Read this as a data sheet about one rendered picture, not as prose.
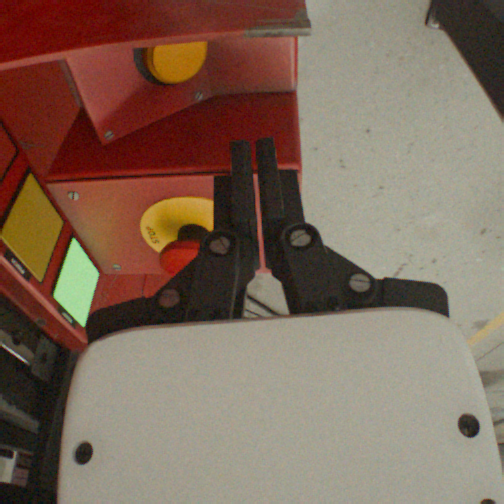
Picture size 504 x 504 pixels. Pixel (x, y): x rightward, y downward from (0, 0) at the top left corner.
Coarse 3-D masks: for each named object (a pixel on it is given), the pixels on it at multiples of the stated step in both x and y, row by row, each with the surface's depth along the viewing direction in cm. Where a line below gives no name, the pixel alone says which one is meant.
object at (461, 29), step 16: (432, 0) 78; (448, 0) 72; (464, 0) 66; (480, 0) 60; (496, 0) 57; (432, 16) 80; (448, 16) 73; (464, 16) 66; (480, 16) 61; (496, 16) 56; (448, 32) 73; (464, 32) 67; (480, 32) 61; (496, 32) 56; (464, 48) 67; (480, 48) 62; (496, 48) 57; (480, 64) 62; (496, 64) 57; (480, 80) 62; (496, 80) 57; (496, 96) 58; (496, 112) 61
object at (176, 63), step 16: (144, 48) 21; (160, 48) 20; (176, 48) 21; (192, 48) 21; (144, 64) 22; (160, 64) 21; (176, 64) 22; (192, 64) 22; (160, 80) 22; (176, 80) 22
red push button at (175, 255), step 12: (180, 228) 26; (192, 228) 25; (204, 228) 25; (180, 240) 24; (192, 240) 24; (168, 252) 24; (180, 252) 23; (192, 252) 23; (168, 264) 24; (180, 264) 24
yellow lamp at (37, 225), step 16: (32, 176) 21; (32, 192) 21; (16, 208) 20; (32, 208) 21; (48, 208) 23; (16, 224) 20; (32, 224) 21; (48, 224) 23; (16, 240) 20; (32, 240) 21; (48, 240) 23; (32, 256) 21; (48, 256) 23; (32, 272) 21
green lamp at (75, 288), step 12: (72, 240) 26; (72, 252) 26; (72, 264) 26; (84, 264) 27; (60, 276) 24; (72, 276) 25; (84, 276) 27; (96, 276) 29; (60, 288) 24; (72, 288) 25; (84, 288) 27; (60, 300) 24; (72, 300) 25; (84, 300) 27; (72, 312) 25; (84, 312) 27; (84, 324) 27
